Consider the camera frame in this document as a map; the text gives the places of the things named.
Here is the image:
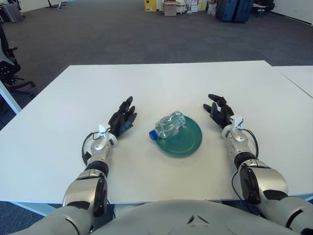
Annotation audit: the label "background desk legs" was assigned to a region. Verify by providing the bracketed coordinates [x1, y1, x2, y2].
[44, 0, 68, 9]

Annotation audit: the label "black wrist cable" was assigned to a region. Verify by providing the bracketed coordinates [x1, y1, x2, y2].
[82, 132, 101, 166]
[242, 128, 259, 159]

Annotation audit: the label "clear bottle with blue cap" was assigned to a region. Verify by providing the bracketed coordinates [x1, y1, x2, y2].
[149, 110, 186, 141]

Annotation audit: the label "black and blue suitcase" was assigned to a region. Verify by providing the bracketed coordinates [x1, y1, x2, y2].
[216, 0, 237, 22]

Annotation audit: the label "stack of white boxes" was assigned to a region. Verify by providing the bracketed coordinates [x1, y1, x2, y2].
[176, 0, 208, 13]

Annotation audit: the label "brown cardboard box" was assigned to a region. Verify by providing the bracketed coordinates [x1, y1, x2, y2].
[163, 1, 177, 17]

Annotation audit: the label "background desk with chair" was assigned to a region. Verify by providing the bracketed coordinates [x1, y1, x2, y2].
[251, 0, 276, 17]

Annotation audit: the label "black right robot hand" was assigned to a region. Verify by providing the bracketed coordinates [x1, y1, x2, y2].
[202, 94, 235, 129]

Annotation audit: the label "black office chair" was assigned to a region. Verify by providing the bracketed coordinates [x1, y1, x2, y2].
[0, 24, 36, 96]

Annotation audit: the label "white side desk frame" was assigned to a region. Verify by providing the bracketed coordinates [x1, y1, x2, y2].
[0, 79, 22, 115]

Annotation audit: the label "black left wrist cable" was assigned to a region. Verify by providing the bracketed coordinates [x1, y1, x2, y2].
[82, 132, 101, 166]

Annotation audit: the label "yellow box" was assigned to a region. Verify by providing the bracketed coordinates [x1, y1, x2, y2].
[143, 0, 157, 12]

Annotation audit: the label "green round plate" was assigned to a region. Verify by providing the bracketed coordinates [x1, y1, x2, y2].
[155, 115, 203, 159]

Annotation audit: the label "grey metal cabinet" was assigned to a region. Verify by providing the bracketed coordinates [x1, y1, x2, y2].
[1, 3, 25, 23]

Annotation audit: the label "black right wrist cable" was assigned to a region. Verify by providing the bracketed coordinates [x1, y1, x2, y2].
[242, 128, 259, 159]

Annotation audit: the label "grey robot torso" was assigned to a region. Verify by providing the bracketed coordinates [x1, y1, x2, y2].
[90, 199, 301, 235]

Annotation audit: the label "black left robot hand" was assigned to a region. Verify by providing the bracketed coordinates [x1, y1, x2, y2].
[107, 96, 137, 138]

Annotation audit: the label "black right elbow cable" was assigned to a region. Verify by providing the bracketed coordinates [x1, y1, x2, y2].
[231, 171, 255, 213]

